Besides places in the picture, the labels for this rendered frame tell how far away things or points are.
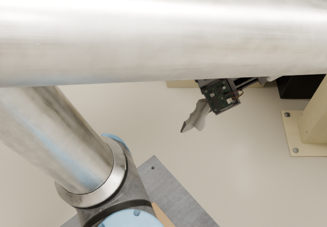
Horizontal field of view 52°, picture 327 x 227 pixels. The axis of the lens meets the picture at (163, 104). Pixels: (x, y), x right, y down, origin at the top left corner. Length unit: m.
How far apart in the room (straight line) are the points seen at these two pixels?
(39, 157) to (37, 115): 0.09
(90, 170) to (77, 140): 0.08
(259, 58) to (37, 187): 1.52
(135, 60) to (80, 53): 0.04
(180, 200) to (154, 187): 0.08
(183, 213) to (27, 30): 0.82
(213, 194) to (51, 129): 1.24
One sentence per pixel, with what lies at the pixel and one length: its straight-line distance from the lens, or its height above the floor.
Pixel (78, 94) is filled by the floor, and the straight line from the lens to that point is 1.95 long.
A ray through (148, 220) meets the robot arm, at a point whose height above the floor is 0.91.
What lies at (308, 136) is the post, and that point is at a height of 0.08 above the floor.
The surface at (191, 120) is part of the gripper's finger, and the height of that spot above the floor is 0.93.
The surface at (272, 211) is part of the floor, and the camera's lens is 1.68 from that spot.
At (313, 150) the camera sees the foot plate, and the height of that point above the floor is 0.01.
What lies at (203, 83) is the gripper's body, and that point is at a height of 1.05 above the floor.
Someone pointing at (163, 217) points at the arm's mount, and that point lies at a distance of 0.94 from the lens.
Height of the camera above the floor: 1.53
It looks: 56 degrees down
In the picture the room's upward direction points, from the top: straight up
